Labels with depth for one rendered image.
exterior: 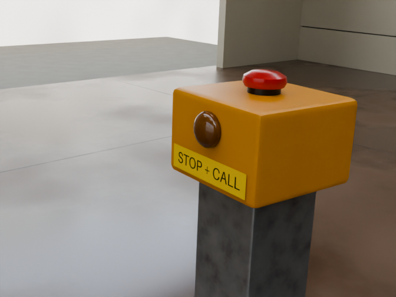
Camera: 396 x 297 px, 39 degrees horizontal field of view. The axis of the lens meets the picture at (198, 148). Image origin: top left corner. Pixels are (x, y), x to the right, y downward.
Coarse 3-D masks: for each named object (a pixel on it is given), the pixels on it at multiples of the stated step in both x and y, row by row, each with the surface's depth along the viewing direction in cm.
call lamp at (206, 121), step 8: (200, 112) 48; (208, 112) 47; (200, 120) 47; (208, 120) 46; (216, 120) 46; (200, 128) 47; (208, 128) 46; (216, 128) 46; (200, 136) 47; (208, 136) 47; (216, 136) 46; (200, 144) 48; (208, 144) 47; (216, 144) 47
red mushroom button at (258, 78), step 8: (248, 72) 50; (256, 72) 49; (264, 72) 49; (272, 72) 49; (248, 80) 49; (256, 80) 49; (264, 80) 48; (272, 80) 48; (280, 80) 49; (256, 88) 49; (264, 88) 49; (272, 88) 49; (280, 88) 49
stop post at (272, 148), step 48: (192, 96) 49; (240, 96) 48; (288, 96) 49; (336, 96) 50; (192, 144) 50; (240, 144) 45; (288, 144) 45; (336, 144) 49; (240, 192) 46; (288, 192) 47; (240, 240) 50; (288, 240) 52; (240, 288) 51; (288, 288) 54
